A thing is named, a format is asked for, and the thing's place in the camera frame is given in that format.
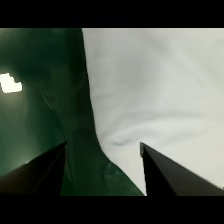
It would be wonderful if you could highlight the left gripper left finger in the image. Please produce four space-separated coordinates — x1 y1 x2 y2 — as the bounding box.
0 141 68 197

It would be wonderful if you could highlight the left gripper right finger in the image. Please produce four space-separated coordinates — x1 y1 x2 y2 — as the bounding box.
139 142 224 197

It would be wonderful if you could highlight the white shirt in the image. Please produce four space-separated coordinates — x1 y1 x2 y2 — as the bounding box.
81 27 224 197

